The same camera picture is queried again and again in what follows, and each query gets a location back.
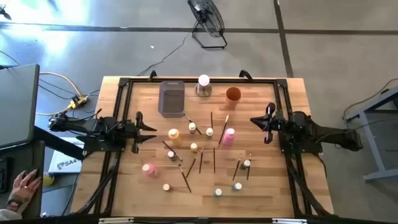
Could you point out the small green paint bottle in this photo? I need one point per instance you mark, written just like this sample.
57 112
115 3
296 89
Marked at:
246 162

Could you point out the small red paint bottle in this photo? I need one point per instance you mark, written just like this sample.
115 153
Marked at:
167 187

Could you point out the grey translucent plastic bin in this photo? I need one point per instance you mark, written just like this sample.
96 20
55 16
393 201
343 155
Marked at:
171 102

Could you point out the yellow power connector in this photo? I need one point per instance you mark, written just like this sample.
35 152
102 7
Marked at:
77 101

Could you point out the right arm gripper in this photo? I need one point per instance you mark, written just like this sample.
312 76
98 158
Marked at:
280 124

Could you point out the large pink paint bottle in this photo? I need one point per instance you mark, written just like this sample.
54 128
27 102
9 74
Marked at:
229 135
148 169

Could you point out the small navy paint bottle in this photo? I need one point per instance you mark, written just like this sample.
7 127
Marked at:
171 154

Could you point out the brass lamp with white bulb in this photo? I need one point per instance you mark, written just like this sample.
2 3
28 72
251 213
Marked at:
203 80

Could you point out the black floor fan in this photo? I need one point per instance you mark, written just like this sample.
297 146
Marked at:
206 15

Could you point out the silver aluminium post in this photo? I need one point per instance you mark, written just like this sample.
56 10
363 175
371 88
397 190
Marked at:
115 221
289 221

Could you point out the large yellow paint bottle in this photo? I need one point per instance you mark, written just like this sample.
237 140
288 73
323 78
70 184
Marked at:
174 134

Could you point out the black keyboard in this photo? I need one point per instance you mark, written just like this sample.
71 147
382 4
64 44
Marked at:
4 177

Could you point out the long paintbrush orange ferrule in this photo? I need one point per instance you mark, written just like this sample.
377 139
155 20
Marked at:
225 124

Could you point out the orange plastic cup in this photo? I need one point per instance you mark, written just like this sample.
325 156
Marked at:
233 93

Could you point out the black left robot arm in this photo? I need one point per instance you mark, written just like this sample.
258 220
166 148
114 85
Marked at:
84 126

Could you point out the person's hand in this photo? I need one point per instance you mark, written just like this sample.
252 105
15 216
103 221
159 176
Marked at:
21 196

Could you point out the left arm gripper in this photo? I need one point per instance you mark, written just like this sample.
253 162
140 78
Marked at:
133 130

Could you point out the grey metal table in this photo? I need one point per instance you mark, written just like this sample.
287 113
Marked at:
372 146

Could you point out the dark grey desk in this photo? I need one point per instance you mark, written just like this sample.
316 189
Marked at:
28 152

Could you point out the small yellow paint bottle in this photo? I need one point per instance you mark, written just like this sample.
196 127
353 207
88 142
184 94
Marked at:
194 146

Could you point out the small white paint bottle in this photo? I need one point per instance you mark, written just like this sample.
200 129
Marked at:
209 131
192 126

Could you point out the small blue paint bottle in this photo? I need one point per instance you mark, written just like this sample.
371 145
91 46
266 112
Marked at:
237 186
218 192

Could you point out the black frame bracket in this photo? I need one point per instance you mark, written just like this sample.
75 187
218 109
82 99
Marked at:
152 74
245 74

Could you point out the small yellow round container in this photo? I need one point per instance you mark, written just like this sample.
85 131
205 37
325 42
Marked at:
48 179

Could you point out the black paintbrush orange ferrule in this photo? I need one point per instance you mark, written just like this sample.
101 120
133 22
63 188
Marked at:
211 119
214 160

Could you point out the white printed cardboard box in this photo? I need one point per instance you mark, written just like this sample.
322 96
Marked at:
66 163

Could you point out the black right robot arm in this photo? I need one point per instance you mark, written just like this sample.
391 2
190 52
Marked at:
326 132

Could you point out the grey monitor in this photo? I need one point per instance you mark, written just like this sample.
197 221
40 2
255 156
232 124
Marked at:
18 102

